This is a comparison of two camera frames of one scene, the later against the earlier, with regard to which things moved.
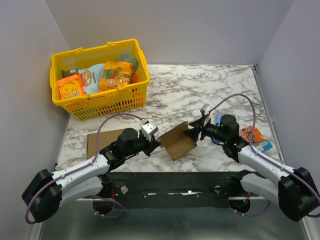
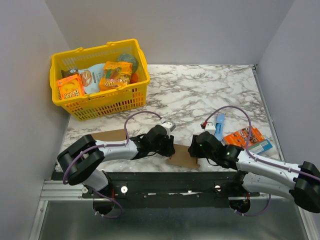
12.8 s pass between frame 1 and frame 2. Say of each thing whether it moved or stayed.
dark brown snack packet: stayed
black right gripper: moved
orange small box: stayed
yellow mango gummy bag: stayed
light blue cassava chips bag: stayed
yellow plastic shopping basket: stayed
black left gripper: moved
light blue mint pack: stayed
